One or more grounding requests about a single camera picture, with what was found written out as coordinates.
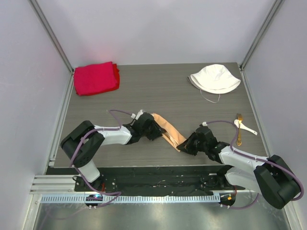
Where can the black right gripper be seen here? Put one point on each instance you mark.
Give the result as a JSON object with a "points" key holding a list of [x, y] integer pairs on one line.
{"points": [[186, 146]]}

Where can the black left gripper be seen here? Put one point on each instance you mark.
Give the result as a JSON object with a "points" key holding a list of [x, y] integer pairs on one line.
{"points": [[157, 132]]}

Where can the beige satin napkin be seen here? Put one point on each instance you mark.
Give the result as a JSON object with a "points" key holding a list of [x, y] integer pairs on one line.
{"points": [[171, 135]]}

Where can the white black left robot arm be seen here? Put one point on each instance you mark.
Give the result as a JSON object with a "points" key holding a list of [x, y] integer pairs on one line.
{"points": [[85, 140]]}

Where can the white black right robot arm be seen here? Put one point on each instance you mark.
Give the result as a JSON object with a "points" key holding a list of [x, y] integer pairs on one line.
{"points": [[269, 177]]}

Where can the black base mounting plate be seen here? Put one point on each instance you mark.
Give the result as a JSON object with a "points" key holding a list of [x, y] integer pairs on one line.
{"points": [[164, 181]]}

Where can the white ceramic spoon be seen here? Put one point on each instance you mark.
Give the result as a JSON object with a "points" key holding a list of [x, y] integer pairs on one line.
{"points": [[243, 127]]}

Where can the gold fork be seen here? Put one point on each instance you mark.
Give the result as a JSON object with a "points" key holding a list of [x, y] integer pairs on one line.
{"points": [[239, 138]]}

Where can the white bucket hat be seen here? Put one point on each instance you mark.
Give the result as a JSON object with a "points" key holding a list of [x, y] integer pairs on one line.
{"points": [[214, 79]]}

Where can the red folded cloth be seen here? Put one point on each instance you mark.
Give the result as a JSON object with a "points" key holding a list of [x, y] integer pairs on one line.
{"points": [[96, 79]]}

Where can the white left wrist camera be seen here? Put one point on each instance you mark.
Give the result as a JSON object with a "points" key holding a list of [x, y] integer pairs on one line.
{"points": [[138, 114]]}

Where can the white slotted cable duct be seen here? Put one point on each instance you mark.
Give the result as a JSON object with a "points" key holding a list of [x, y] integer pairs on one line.
{"points": [[93, 198]]}

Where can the aluminium frame rail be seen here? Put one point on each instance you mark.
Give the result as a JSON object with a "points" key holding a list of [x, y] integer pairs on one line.
{"points": [[67, 182]]}

